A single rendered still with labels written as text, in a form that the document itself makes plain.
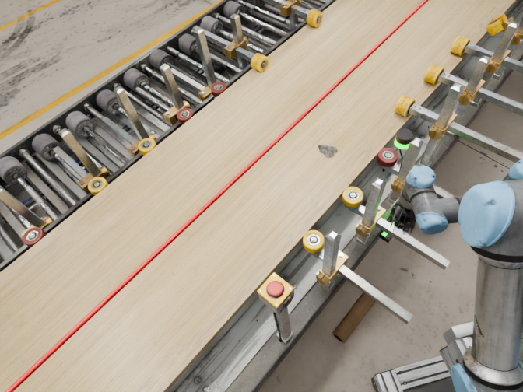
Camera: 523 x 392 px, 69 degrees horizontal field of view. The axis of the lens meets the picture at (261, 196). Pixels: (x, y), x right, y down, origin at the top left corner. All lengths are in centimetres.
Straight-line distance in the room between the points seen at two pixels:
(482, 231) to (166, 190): 122
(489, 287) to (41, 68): 413
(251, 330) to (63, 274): 76
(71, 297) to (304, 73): 144
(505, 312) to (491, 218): 21
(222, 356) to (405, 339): 108
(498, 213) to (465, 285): 174
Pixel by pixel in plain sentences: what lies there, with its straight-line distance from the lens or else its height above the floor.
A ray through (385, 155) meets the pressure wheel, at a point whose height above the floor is 90.
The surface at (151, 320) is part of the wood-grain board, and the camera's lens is 142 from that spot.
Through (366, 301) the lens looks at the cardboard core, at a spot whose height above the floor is 8.
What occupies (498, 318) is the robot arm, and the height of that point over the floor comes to 140.
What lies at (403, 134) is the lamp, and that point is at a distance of 147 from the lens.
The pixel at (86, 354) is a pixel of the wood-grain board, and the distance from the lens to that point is 149.
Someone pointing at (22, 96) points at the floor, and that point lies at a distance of 417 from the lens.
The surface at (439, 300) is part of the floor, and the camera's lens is 240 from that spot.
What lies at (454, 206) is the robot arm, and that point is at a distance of 118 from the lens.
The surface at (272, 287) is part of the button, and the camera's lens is 101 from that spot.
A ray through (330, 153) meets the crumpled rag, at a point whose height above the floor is 92.
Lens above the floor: 218
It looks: 57 degrees down
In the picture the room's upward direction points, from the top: 11 degrees counter-clockwise
